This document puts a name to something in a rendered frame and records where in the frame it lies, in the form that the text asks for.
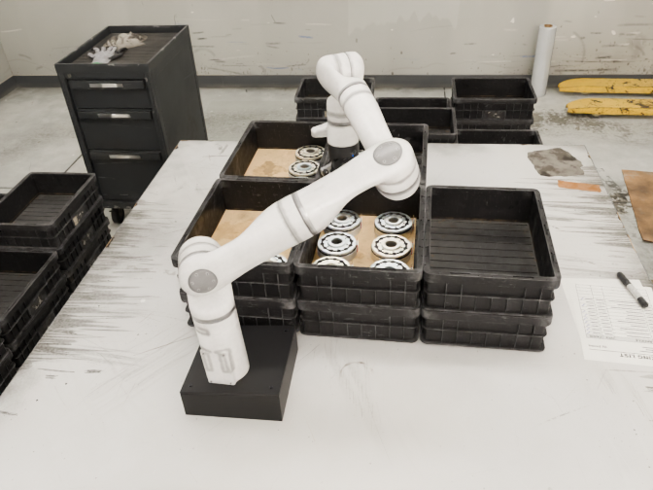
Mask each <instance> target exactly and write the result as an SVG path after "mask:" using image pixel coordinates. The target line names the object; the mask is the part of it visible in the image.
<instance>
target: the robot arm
mask: <svg viewBox="0 0 653 490"><path fill-rule="evenodd" d="M316 74H317V78H318V80H319V82H320V84H321V85H322V87H323V88H324V89H325V90H326V91H327V92H328V93H329V94H330V97H329V98H328V99H327V101H326V114H327V122H326V123H323V124H320V125H317V126H315V127H313V128H312V129H311V135H312V136H313V137H315V138H318V137H327V151H328V155H329V161H328V165H326V166H324V167H322V166H320V167H319V172H320V176H321V179H319V180H318V181H316V182H314V183H312V184H311V185H309V186H307V187H305V188H303V189H301V190H299V191H297V192H294V193H293V194H290V195H288V196H286V197H284V198H282V199H280V200H279V201H277V202H275V203H273V204H272V205H270V206H269V207H268V208H266V209H265V210H264V211H263V212H262V213H261V214H260V215H259V216H258V217H257V218H256V219H255V220H254V221H253V222H252V223H251V224H250V225H249V227H248V228H247V229H246V230H245V231H244V232H242V233H241V234H240V235H239V236H238V237H236V238H235V239H233V240H232V241H230V242H228V243H227V244H225V245H223V246H222V247H221V245H220V244H219V243H218V242H217V241H216V240H214V239H212V238H210V237H207V236H195V237H193V238H191V239H189V240H188V241H186V242H185V243H184V244H183V245H182V247H181V249H180V251H179V254H178V278H179V283H180V286H181V288H182V289H183V290H184V291H185V292H186V293H187V295H188V301H189V310H190V313H191V317H192V320H193V323H194V326H195V330H196V333H197V337H198V340H199V344H200V347H201V350H200V354H201V358H202V361H203V364H204V367H205V370H206V374H207V377H208V381H209V382H210V383H219V384H228V385H235V383H236V382H237V381H238V380H239V379H241V378H242V377H243V376H245V375H246V373H247V372H248V370H249V366H250V365H249V360H248V356H247V351H246V347H245V343H244V339H243V335H242V332H241V327H240V323H239V319H238V314H237V310H236V306H235V301H234V297H233V292H232V286H231V282H232V281H234V280H235V279H237V278H238V277H240V276H241V275H243V274H244V273H246V272H247V271H249V270H250V269H252V268H254V267H255V266H257V265H259V264H261V263H263V262H265V261H267V260H269V259H271V258H273V257H275V256H276V255H278V254H280V253H282V252H284V251H285V250H287V249H289V248H291V247H293V246H295V245H297V244H299V243H301V242H303V241H305V240H306V239H308V238H310V237H312V236H314V235H316V234H318V233H319V232H321V231H322V230H324V229H325V228H326V227H327V226H328V225H329V224H330V223H331V222H332V221H333V219H334V218H335V217H336V216H337V214H338V213H339V212H340V211H341V210H342V208H343V207H344V206H345V205H346V204H347V203H348V202H349V201H350V200H351V199H352V198H354V197H355V196H357V195H358V194H360V193H362V192H364V191H366V190H368V189H370V188H372V187H374V186H375V187H376V189H377V190H378V192H379V193H380V194H381V195H383V196H384V197H386V198H388V199H392V200H402V199H405V198H407V197H409V196H411V195H412V194H413V193H414V192H415V191H416V190H417V189H418V187H419V184H420V169H419V165H418V162H417V160H416V157H415V154H414V151H413V149H412V147H411V145H410V144H409V143H408V142H407V141H405V140H403V139H400V138H393V136H392V134H391V133H390V131H389V129H388V127H387V124H386V122H385V120H384V117H383V115H382V112H381V110H380V108H379V106H378V104H377V102H376V100H375V98H374V96H373V94H372V93H371V91H370V89H369V87H368V85H367V84H366V82H365V81H364V80H363V75H364V63H363V60H362V58H361V56H360V55H359V54H358V53H357V52H342V53H336V54H330V55H325V56H323V57H321V58H320V59H319V61H318V63H317V66H316ZM359 139H360V140H361V143H362V145H363V147H364V149H365V151H360V146H359ZM330 169H331V171H330V173H329V170H330Z"/></svg>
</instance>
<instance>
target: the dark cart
mask: <svg viewBox="0 0 653 490"><path fill-rule="evenodd" d="M130 31H131V32H132V33H134V34H142V35H145V36H148V38H147V39H146V40H145V41H144V42H143V43H144V44H146V45H143V46H138V47H134V48H130V49H127V50H126V51H122V53H123V55H122V56H120V57H117V58H115V59H113V60H111V61H109V62H108V63H91V62H92V61H93V58H90V57H89V56H88V53H93V54H95V51H91V50H90V49H91V48H98V49H99V50H100V47H103V45H104V44H105V43H107V41H108V40H109V41H111V38H112V37H113V36H115V37H116V38H117V39H118V36H119V35H121V34H122V33H125V34H129V32H130ZM100 51H102V50H100ZM54 68H55V71H56V73H57V77H58V80H59V82H60V86H61V89H62V92H63V95H64V98H65V102H66V105H67V108H68V111H69V115H70V118H71V121H72V124H73V127H74V130H75V133H76V136H77V140H78V143H79V146H80V149H81V153H82V156H83V159H84V162H85V166H86V171H87V173H94V174H95V176H96V181H95V182H94V183H95V186H97V187H98V188H97V192H98V194H100V195H101V196H102V198H103V203H102V204H101V205H102V208H112V210H110V211H109V212H111V216H112V220H113V222H114V223H115V224H120V223H122V222H123V219H124V210H123V209H132V208H133V207H134V205H135V204H136V202H137V201H138V200H139V198H140V197H141V195H142V194H143V193H144V191H145V190H146V188H147V187H148V185H149V184H150V183H151V181H152V180H153V178H154V177H155V175H156V174H157V172H158V171H159V169H160V168H161V167H162V165H163V164H164V163H165V162H166V161H167V159H168V158H169V156H170V155H171V153H172V152H173V151H174V149H175V148H176V146H177V145H178V143H179V142H180V141H181V140H196V141H208V136H207V130H206V124H205V119H204V114H203V108H202V102H201V96H200V90H199V85H198V80H197V74H196V68H195V62H194V57H193V51H192V45H191V39H190V35H189V26H188V25H187V24H183V25H108V26H106V27H105V28H104V29H102V30H101V31H100V32H98V33H97V34H95V35H94V36H93V37H91V38H90V39H88V40H87V41H86V42H84V43H83V44H81V45H80V46H79V47H77V48H76V49H74V50H73V51H72V52H70V53H68V54H67V55H66V56H64V57H63V58H61V59H60V60H59V61H57V63H55V64H54Z"/></svg>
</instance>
